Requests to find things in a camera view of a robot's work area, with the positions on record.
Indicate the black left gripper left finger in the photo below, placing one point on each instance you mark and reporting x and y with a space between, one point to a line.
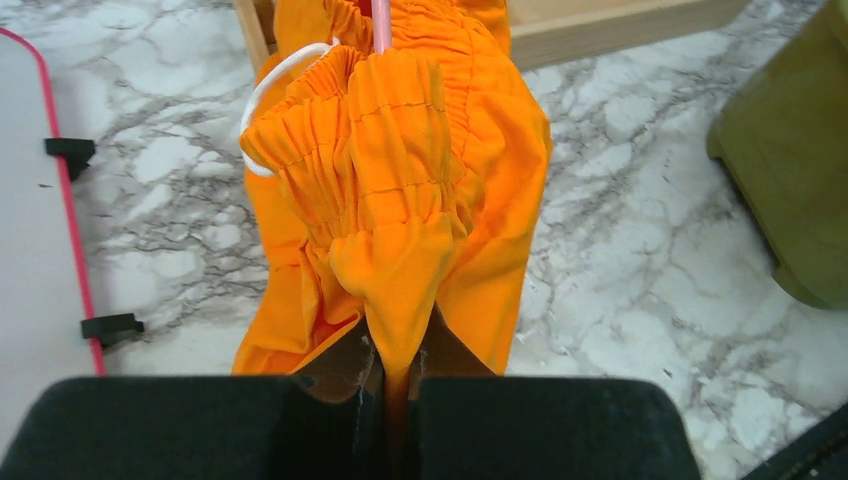
323 422

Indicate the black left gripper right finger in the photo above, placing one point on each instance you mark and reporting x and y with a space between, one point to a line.
468 423

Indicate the orange shorts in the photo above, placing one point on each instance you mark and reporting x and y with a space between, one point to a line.
388 184

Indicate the olive green plastic basket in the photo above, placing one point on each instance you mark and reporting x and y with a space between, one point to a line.
783 139

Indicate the pink framed whiteboard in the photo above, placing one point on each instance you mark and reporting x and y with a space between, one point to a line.
49 330

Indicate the wooden clothes rack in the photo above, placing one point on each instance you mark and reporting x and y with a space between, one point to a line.
553 32

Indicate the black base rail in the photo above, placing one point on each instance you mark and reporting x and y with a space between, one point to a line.
818 454

